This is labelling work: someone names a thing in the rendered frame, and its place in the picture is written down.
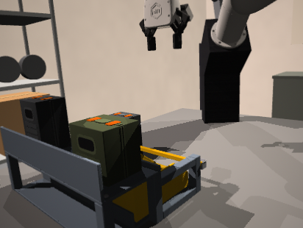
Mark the yellow bin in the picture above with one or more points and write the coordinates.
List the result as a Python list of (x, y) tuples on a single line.
[(136, 200)]

